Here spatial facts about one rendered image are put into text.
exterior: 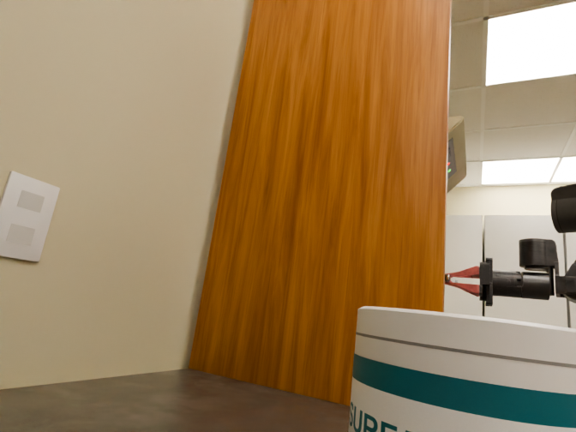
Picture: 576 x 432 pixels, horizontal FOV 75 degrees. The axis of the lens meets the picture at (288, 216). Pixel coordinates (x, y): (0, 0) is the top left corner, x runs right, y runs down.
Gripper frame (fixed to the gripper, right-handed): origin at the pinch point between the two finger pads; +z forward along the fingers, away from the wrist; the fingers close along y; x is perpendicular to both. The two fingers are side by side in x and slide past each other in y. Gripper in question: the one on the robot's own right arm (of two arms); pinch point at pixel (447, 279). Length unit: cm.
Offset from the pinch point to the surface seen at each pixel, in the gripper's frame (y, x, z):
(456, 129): 28.6, 19.3, -2.2
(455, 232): 82, -290, 15
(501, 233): 82, -291, -24
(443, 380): -14, 76, -5
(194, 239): 1, 31, 51
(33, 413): -26, 68, 36
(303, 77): 40, 29, 30
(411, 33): 47, 29, 6
